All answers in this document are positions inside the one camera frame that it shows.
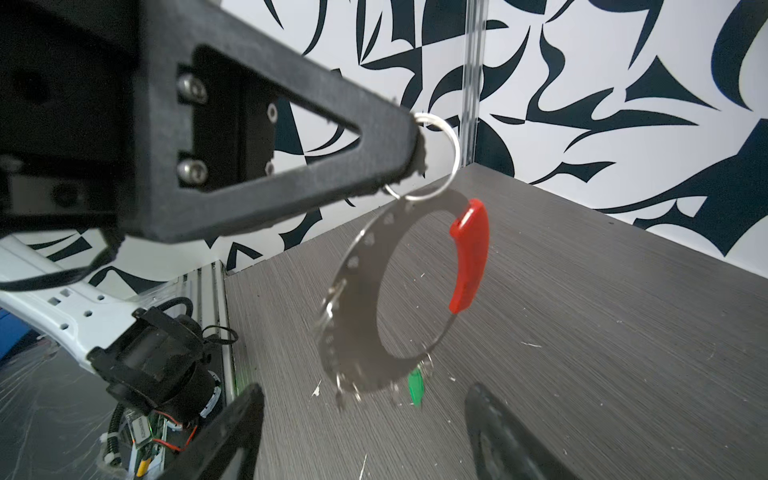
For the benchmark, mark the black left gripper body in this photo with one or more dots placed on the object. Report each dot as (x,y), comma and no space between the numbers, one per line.
(127,115)

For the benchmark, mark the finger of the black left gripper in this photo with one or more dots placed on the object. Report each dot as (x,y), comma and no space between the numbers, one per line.
(234,131)

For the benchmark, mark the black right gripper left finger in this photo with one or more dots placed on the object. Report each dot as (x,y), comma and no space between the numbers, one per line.
(227,448)

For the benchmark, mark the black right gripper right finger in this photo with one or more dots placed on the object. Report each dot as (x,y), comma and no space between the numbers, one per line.
(502,446)

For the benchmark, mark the green key tag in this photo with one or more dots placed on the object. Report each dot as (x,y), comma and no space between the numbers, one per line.
(416,386)

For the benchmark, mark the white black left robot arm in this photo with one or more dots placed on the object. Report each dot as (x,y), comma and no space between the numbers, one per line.
(148,359)

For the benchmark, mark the aluminium frame corner post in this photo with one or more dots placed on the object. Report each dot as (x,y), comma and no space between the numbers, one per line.
(476,17)

